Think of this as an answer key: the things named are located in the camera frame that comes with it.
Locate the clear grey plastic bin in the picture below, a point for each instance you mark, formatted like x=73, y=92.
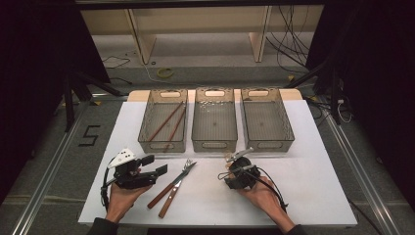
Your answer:
x=163, y=112
x=214, y=125
x=266, y=125

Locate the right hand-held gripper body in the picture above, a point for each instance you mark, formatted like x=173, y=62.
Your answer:
x=243, y=179

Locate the person's right hand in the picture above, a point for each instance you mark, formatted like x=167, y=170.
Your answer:
x=264, y=196

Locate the light wooden desk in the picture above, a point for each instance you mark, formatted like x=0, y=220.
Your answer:
x=143, y=39

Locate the brown wooden chopstick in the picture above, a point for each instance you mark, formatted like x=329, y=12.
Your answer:
x=166, y=120
x=176, y=128

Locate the white table sheet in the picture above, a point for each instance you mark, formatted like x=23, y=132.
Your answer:
x=127, y=137

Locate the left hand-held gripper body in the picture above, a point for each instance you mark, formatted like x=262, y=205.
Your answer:
x=129, y=179

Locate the black metal stand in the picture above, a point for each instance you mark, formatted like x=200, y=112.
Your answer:
x=68, y=104
x=334, y=98

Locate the yellow tape roll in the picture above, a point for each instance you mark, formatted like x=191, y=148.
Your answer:
x=165, y=72

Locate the light orange plastic spoon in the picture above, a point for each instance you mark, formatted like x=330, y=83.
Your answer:
x=228, y=157

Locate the aluminium floor rail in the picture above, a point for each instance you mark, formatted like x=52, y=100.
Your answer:
x=49, y=176
x=362, y=182

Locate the person's left hand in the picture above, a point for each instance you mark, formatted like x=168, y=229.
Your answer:
x=120, y=202

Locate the black curtain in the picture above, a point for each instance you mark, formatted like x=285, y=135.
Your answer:
x=32, y=81
x=378, y=81

